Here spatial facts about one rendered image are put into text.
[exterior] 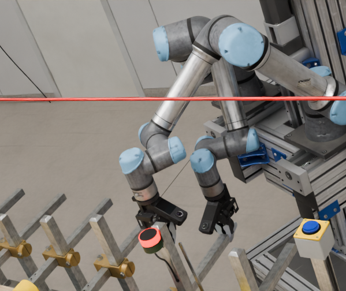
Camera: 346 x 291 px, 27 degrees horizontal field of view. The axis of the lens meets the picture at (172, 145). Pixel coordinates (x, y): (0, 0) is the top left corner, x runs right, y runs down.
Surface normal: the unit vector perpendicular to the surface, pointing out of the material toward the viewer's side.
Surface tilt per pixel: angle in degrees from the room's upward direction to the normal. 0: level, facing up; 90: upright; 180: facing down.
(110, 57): 90
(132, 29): 90
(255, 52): 85
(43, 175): 0
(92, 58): 90
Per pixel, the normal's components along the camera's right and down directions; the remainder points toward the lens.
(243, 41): 0.21, 0.33
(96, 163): -0.33, -0.82
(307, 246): -0.51, 0.58
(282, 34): 0.48, 0.29
